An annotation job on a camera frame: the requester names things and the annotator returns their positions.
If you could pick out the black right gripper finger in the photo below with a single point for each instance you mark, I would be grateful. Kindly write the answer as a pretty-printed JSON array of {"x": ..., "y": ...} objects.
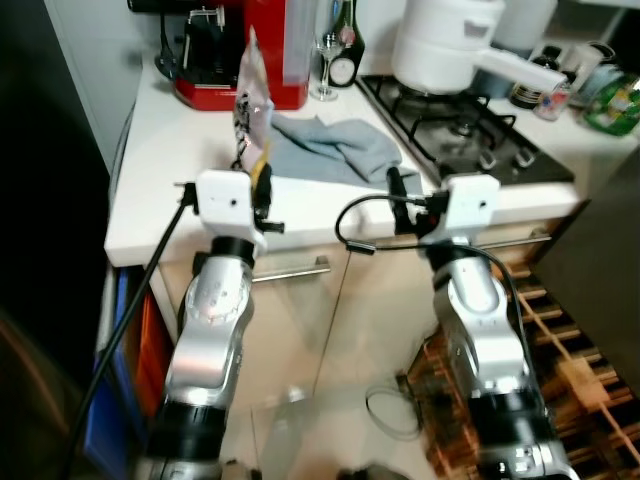
[
  {"x": 411, "y": 195},
  {"x": 395, "y": 190}
]

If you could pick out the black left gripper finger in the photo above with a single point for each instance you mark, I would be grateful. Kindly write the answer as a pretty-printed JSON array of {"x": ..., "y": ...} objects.
[
  {"x": 269, "y": 185},
  {"x": 257, "y": 190}
]

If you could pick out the pink frozen food packet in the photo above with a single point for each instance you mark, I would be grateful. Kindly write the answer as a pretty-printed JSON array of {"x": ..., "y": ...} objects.
[{"x": 252, "y": 100}]

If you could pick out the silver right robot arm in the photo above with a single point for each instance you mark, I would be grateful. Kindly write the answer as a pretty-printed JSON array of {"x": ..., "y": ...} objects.
[{"x": 490, "y": 340}]

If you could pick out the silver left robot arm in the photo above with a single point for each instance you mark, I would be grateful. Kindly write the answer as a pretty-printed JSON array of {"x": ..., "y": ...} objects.
[{"x": 205, "y": 340}]

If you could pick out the grey cloth mat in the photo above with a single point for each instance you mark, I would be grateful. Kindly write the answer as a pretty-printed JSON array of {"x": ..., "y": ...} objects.
[{"x": 330, "y": 150}]

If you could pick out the steel gas hob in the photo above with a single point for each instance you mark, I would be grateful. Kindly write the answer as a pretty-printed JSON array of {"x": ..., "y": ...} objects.
[{"x": 440, "y": 130}]

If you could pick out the silver hob knob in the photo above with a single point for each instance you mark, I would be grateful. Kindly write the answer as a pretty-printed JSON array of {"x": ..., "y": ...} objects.
[
  {"x": 487, "y": 160},
  {"x": 523, "y": 158}
]

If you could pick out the white kitchen cabinet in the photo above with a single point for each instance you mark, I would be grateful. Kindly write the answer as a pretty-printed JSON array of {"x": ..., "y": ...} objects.
[{"x": 370, "y": 300}]

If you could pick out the clear wine glass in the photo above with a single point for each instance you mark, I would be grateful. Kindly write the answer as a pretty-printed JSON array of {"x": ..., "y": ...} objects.
[{"x": 326, "y": 65}]

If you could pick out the dark green liqueur bottle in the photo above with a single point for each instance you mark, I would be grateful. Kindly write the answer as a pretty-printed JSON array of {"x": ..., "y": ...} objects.
[{"x": 346, "y": 65}]

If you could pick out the red coffee machine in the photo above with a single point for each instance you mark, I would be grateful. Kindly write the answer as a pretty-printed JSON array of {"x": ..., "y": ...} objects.
[{"x": 275, "y": 50}]

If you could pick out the small glass spice jar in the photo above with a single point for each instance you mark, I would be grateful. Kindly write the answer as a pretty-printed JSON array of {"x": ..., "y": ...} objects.
[{"x": 552, "y": 102}]

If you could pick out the green packet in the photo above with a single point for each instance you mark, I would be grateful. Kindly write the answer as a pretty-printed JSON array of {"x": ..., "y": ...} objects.
[{"x": 615, "y": 105}]

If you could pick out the white mug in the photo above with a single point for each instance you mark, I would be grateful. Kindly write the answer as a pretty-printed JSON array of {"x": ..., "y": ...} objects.
[{"x": 595, "y": 70}]

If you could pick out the wooden slatted rack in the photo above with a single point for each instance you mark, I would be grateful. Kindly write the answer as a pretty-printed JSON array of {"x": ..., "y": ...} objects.
[{"x": 580, "y": 380}]

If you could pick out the blue box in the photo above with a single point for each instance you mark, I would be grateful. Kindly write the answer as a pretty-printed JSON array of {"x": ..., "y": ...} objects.
[{"x": 105, "y": 400}]

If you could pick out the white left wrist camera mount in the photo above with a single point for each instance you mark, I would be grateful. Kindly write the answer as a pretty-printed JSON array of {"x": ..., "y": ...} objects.
[{"x": 228, "y": 205}]

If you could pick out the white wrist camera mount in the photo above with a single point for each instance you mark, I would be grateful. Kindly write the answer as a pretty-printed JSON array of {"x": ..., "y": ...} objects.
[
  {"x": 228, "y": 205},
  {"x": 472, "y": 210}
]

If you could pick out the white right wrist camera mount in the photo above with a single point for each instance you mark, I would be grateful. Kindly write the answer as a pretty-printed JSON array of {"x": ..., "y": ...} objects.
[{"x": 472, "y": 210}]

